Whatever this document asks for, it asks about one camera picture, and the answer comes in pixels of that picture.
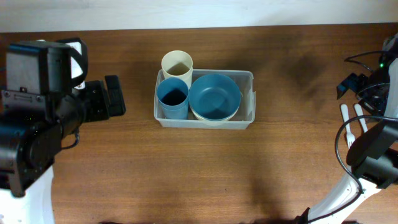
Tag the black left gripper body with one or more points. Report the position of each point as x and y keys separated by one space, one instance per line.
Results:
x=94 y=105

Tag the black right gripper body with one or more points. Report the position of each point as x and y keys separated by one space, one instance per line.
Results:
x=373 y=98

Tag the blue cup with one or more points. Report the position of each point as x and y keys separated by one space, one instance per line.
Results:
x=181 y=113
x=172 y=93

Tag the cream cup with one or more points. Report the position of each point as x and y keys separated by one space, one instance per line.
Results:
x=177 y=63
x=187 y=81

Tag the cream bowl back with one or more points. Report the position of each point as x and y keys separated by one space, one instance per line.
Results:
x=199 y=117

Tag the cream bowl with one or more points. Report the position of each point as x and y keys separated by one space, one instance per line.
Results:
x=199 y=117
x=213 y=123

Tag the cream bowl front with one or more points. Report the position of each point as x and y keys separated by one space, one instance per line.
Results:
x=213 y=123

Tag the blue bowl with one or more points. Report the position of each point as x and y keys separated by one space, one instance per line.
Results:
x=214 y=96

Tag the left arm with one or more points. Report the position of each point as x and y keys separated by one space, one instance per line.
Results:
x=46 y=99

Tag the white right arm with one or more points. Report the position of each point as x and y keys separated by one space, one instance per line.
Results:
x=371 y=163

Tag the clear plastic container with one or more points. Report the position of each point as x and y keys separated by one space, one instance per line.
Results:
x=243 y=118

